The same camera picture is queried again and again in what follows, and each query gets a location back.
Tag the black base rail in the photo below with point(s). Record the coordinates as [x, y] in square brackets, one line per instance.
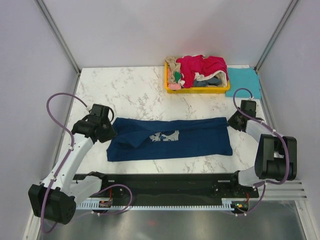
[180, 188]

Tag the right aluminium frame post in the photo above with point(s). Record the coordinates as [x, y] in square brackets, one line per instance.
[276, 33]

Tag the grey blue garment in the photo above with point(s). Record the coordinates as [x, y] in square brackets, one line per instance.
[214, 81]

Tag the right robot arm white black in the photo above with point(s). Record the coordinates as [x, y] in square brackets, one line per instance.
[276, 157]

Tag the yellow plastic bin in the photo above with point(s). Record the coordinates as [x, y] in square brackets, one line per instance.
[193, 90]

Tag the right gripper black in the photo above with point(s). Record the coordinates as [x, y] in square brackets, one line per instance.
[231, 123]

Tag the white slotted cable duct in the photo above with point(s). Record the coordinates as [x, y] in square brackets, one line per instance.
[222, 204]

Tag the aluminium frame post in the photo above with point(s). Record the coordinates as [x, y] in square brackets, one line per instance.
[58, 35]
[276, 33]

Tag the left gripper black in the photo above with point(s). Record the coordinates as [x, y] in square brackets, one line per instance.
[110, 135]

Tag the beige white green shirt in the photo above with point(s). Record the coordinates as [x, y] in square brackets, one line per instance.
[175, 76]

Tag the red t-shirt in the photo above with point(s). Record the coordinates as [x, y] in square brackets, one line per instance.
[199, 66]

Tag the pink cloth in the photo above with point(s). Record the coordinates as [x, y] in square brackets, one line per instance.
[174, 86]

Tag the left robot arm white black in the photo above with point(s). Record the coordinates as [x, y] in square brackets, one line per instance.
[56, 198]

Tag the navy blue printed t-shirt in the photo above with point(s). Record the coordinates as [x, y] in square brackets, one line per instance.
[158, 140]

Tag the left aluminium frame post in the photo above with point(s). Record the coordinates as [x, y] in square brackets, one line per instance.
[58, 35]

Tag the folded teal t-shirt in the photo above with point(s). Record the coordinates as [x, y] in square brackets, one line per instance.
[243, 78]

